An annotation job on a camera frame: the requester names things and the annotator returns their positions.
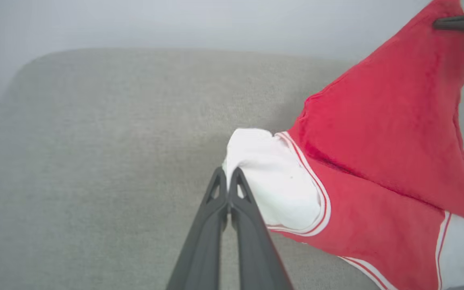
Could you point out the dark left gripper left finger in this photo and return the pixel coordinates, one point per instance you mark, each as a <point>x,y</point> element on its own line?
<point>206,241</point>

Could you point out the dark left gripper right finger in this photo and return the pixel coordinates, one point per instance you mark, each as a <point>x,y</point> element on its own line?
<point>252,249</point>

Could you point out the red and white garment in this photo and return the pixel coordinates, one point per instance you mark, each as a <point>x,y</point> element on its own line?
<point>377,161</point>

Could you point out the grey fabric mat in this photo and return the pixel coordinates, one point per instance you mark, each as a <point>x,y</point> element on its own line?
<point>95,181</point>

